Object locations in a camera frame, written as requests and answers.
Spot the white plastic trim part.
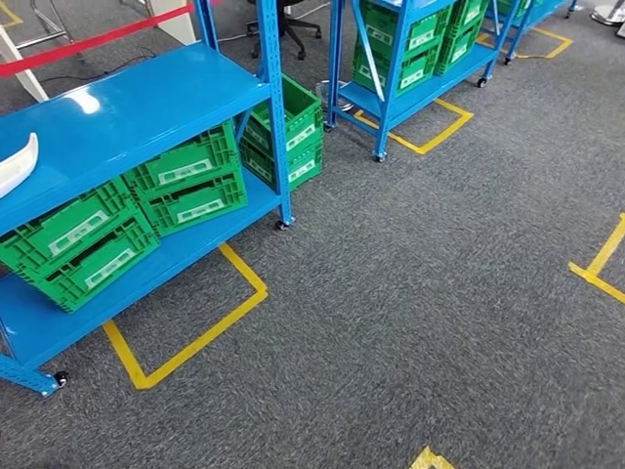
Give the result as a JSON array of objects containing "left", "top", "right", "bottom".
[{"left": 0, "top": 132, "right": 39, "bottom": 200}]

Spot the blue metal shelf rack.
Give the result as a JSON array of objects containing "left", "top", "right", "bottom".
[
  {"left": 483, "top": 0, "right": 579, "bottom": 66},
  {"left": 326, "top": 0, "right": 519, "bottom": 163},
  {"left": 0, "top": 0, "right": 295, "bottom": 398}
]

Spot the chrome stanchion base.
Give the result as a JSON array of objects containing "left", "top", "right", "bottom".
[
  {"left": 590, "top": 3, "right": 625, "bottom": 28},
  {"left": 314, "top": 79, "right": 354, "bottom": 116}
]

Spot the red barrier belt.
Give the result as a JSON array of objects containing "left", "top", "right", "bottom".
[{"left": 0, "top": 3, "right": 194, "bottom": 79}]

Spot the black office chair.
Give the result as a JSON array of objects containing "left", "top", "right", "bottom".
[{"left": 246, "top": 0, "right": 323, "bottom": 62}]

